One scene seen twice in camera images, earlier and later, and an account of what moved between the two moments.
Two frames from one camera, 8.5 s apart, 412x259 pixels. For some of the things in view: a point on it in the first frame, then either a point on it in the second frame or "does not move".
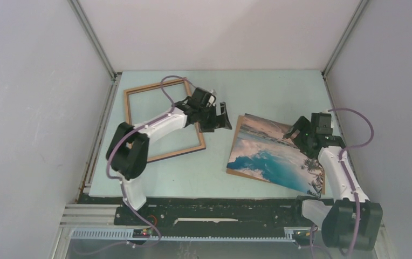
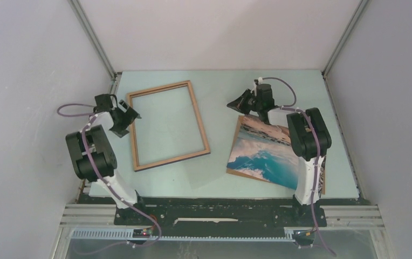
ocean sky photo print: x=261 y=149 does not move
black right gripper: x=302 y=125 to x=240 y=104
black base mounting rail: x=213 y=217 does not move
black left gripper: x=218 y=122 to x=130 y=116
